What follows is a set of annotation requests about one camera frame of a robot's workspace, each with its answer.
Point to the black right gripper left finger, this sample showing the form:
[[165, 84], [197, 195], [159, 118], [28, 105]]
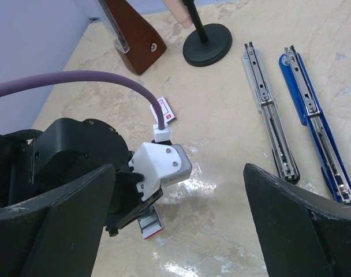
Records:
[[58, 232]]

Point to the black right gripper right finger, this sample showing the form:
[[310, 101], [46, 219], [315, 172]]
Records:
[[300, 232]]

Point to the beige microphone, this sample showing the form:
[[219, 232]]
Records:
[[179, 12]]

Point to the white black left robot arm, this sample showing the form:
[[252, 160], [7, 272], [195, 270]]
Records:
[[33, 162]]

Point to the black microphone stand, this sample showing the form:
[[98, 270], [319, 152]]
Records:
[[207, 44]]

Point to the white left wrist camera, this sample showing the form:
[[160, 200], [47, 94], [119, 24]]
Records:
[[160, 164]]

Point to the brown wooden metronome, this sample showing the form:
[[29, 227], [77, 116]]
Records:
[[138, 43]]

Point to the silver and black stapler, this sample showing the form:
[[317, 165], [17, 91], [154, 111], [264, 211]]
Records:
[[266, 105]]

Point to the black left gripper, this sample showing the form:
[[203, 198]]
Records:
[[126, 204]]

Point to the blue and black stapler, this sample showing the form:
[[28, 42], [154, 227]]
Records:
[[311, 115]]

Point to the staple box tray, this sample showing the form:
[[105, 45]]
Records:
[[150, 223]]

